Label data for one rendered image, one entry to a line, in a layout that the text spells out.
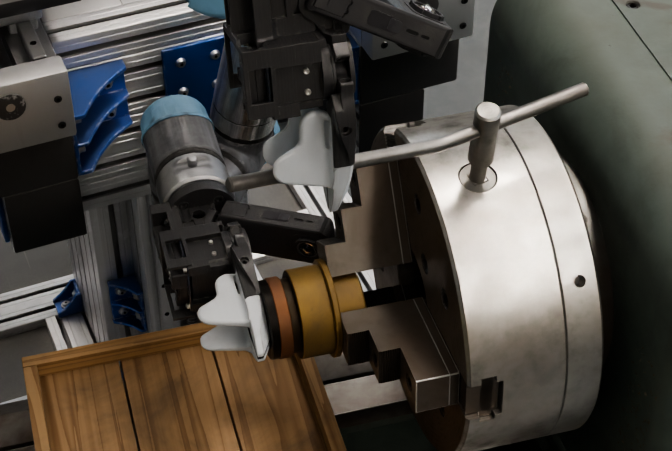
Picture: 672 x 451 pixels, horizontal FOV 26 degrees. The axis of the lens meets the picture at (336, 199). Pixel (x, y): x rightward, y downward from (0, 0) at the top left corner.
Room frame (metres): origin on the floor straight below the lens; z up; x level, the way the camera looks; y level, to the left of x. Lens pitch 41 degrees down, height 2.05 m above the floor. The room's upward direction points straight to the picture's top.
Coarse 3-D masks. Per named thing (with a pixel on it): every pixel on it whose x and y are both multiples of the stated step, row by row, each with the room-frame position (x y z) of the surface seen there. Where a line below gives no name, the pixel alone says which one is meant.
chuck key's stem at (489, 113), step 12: (480, 108) 0.94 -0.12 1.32; (492, 108) 0.94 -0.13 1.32; (480, 120) 0.93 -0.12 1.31; (492, 120) 0.93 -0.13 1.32; (480, 132) 0.93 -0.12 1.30; (492, 132) 0.93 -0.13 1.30; (480, 144) 0.94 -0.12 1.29; (492, 144) 0.94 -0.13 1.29; (468, 156) 0.95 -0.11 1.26; (480, 156) 0.94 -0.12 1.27; (492, 156) 0.94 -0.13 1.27; (480, 168) 0.94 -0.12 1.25; (480, 180) 0.95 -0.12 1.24
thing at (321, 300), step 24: (312, 264) 0.99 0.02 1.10; (264, 288) 0.94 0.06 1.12; (288, 288) 0.94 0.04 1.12; (312, 288) 0.93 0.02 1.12; (336, 288) 0.94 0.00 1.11; (360, 288) 0.94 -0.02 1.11; (288, 312) 0.91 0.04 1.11; (312, 312) 0.91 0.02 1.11; (336, 312) 0.91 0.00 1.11; (288, 336) 0.90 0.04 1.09; (312, 336) 0.90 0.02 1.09; (336, 336) 0.90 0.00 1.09
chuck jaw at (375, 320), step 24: (360, 312) 0.92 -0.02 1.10; (384, 312) 0.92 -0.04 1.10; (408, 312) 0.92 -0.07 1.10; (360, 336) 0.89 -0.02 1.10; (384, 336) 0.89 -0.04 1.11; (408, 336) 0.89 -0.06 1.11; (432, 336) 0.89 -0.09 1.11; (360, 360) 0.89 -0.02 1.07; (384, 360) 0.87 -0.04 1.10; (408, 360) 0.86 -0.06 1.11; (432, 360) 0.86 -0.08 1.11; (408, 384) 0.85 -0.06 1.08; (432, 384) 0.83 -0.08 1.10; (456, 384) 0.84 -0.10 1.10; (432, 408) 0.83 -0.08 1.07; (480, 408) 0.83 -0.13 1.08
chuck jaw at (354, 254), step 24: (360, 168) 1.01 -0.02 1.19; (384, 168) 1.02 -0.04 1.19; (360, 192) 1.00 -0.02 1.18; (384, 192) 1.00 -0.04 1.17; (336, 216) 1.01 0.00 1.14; (360, 216) 0.99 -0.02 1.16; (384, 216) 0.99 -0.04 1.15; (336, 240) 0.98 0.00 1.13; (360, 240) 0.98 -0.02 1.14; (384, 240) 0.98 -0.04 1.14; (408, 240) 0.98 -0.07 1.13; (336, 264) 0.96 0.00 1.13; (360, 264) 0.96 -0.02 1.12; (384, 264) 0.97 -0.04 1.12
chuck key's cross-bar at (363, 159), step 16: (560, 96) 0.97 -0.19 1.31; (576, 96) 0.98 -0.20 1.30; (512, 112) 0.95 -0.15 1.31; (528, 112) 0.96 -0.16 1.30; (464, 128) 0.94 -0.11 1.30; (416, 144) 0.91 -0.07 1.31; (432, 144) 0.92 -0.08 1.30; (448, 144) 0.92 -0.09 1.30; (368, 160) 0.88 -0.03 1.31; (384, 160) 0.89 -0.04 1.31; (240, 176) 0.83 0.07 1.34; (256, 176) 0.84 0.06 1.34; (272, 176) 0.84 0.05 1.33
